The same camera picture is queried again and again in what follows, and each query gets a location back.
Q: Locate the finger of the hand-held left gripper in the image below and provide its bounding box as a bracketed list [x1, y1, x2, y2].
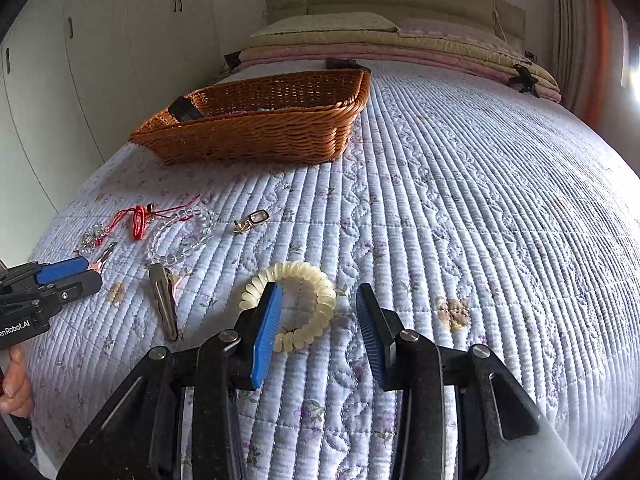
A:
[30, 271, 103, 306]
[10, 256, 90, 286]

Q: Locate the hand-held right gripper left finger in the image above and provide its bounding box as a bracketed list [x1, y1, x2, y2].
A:
[56, 281, 283, 480]

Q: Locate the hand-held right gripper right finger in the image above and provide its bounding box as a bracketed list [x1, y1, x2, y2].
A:
[355, 282, 583, 480]

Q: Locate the silver chain bracelet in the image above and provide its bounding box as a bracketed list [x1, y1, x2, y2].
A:
[74, 222, 112, 255]

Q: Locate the pink snap hair clip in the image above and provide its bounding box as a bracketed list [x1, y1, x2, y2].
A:
[85, 241, 118, 276]

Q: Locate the cream spiral hair tie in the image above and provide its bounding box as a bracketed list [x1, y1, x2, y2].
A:
[240, 261, 337, 353]

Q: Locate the bronze duckbill hair clip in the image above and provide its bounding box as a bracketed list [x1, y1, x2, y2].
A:
[148, 263, 181, 343]

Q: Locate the red cord bracelet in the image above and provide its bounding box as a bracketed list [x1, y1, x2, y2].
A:
[109, 203, 201, 243]

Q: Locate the gold pendant charm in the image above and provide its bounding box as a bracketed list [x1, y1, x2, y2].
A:
[232, 210, 271, 234]

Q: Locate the clear bead bracelet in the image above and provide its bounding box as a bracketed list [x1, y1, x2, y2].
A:
[148, 206, 217, 267]

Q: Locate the brown wicker basket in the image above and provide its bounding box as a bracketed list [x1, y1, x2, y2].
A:
[129, 68, 372, 166]

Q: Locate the person's left hand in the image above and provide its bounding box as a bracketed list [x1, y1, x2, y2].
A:
[0, 347, 35, 417]

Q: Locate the black hair claw clip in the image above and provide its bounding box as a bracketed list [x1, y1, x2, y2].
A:
[167, 96, 206, 123]

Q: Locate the white wardrobe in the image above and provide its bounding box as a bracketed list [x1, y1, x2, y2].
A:
[0, 0, 266, 216]

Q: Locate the folded beige blanket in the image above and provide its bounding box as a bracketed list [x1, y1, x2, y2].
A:
[240, 30, 561, 96]

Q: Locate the small black tripod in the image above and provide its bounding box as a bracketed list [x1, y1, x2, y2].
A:
[512, 62, 543, 98]

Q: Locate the cream pillow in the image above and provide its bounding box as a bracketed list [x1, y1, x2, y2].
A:
[248, 11, 399, 41]

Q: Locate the orange curtain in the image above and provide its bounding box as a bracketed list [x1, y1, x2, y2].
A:
[580, 0, 626, 131]

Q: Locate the grey curtain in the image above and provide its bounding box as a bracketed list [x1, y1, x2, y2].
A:
[550, 0, 598, 111]

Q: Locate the window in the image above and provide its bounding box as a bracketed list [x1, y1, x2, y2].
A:
[617, 10, 640, 91]

